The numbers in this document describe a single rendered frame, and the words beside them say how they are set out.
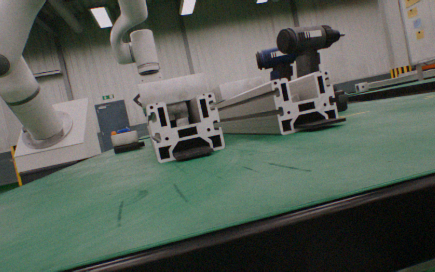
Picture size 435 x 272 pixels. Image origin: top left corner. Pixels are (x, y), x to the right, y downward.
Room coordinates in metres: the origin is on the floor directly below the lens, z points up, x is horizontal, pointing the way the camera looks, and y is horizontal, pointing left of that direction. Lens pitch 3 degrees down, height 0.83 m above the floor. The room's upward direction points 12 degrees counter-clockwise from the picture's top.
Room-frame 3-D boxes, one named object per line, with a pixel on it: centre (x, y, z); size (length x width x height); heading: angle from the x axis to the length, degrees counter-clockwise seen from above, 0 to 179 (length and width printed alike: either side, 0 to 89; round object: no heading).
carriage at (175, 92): (0.64, 0.07, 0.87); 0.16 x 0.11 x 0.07; 11
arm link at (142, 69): (1.34, 0.20, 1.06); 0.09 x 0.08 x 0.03; 101
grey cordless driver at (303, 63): (0.85, -0.28, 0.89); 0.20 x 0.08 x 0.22; 115
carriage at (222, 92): (0.93, -0.07, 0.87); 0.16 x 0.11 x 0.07; 11
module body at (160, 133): (0.89, 0.12, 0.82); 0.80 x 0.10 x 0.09; 11
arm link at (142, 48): (1.34, 0.21, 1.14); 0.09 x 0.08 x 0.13; 96
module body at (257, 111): (0.93, -0.07, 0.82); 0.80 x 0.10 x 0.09; 11
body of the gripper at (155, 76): (1.34, 0.21, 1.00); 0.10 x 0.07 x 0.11; 101
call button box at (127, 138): (1.14, 0.29, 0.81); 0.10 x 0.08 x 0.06; 101
